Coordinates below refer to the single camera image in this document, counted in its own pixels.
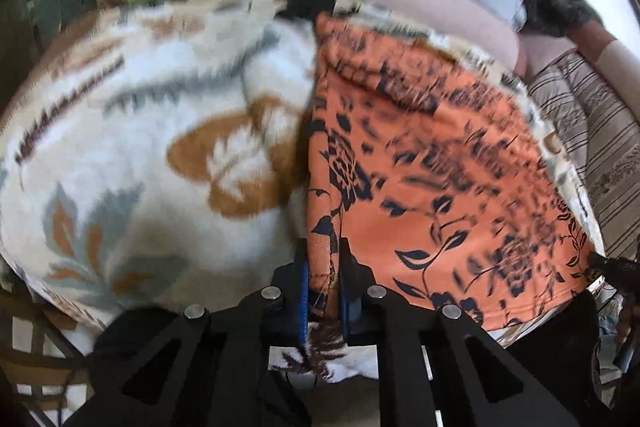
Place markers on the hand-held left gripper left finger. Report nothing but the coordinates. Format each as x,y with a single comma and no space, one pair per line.
301,307

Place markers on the striped beige bedding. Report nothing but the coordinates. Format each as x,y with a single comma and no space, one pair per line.
600,147

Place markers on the beige bolster pillow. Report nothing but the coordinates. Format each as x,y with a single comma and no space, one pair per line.
615,57

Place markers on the brown checked mat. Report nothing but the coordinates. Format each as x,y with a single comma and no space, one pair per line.
35,357

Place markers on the leaf printed blanket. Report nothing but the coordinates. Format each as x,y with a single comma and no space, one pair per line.
150,107

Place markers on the dark furry cloth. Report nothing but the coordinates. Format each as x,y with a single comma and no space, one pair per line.
555,7

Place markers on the orange floral cloth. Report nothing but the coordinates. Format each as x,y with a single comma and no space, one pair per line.
425,207

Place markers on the person's black pants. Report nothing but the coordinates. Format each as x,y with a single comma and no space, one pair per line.
550,347

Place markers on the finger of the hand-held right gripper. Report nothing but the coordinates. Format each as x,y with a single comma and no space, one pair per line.
612,272

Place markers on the pink bolster pillow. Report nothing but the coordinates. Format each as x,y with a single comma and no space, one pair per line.
425,2

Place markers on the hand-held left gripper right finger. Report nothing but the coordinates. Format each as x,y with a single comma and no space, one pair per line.
344,307

